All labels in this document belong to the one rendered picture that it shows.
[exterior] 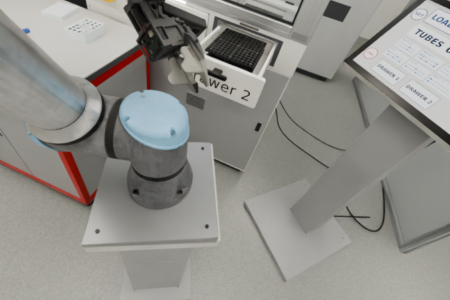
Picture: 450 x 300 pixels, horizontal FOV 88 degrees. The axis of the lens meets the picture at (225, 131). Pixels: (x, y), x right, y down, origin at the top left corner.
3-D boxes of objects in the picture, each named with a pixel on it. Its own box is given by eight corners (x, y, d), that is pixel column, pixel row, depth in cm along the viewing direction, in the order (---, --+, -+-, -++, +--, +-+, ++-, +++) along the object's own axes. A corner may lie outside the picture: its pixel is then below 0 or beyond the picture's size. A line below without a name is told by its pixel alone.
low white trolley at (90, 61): (91, 215, 120) (39, 106, 66) (-8, 167, 126) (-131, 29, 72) (153, 140, 161) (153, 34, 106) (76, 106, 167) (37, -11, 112)
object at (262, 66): (252, 100, 77) (258, 86, 73) (181, 71, 79) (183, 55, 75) (275, 51, 105) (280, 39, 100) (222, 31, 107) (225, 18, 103)
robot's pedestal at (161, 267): (189, 298, 106) (226, 246, 52) (118, 305, 99) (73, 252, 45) (189, 231, 126) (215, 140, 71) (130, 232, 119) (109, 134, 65)
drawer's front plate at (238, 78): (254, 109, 77) (265, 81, 69) (174, 76, 79) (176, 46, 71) (255, 106, 78) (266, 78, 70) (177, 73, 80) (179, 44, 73)
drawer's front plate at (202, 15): (203, 41, 100) (207, 15, 92) (143, 18, 103) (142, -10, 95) (205, 39, 101) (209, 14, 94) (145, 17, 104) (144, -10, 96)
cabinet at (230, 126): (243, 178, 156) (294, 79, 99) (108, 119, 165) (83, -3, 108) (272, 100, 222) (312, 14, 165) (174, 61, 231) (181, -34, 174)
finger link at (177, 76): (175, 102, 52) (156, 63, 50) (193, 94, 56) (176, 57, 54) (183, 99, 50) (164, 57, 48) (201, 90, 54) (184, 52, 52)
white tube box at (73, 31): (86, 44, 91) (84, 35, 88) (66, 37, 91) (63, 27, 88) (106, 32, 99) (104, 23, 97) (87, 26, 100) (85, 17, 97)
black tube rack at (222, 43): (247, 83, 83) (252, 67, 78) (202, 65, 84) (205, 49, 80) (262, 57, 98) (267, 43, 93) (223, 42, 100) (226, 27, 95)
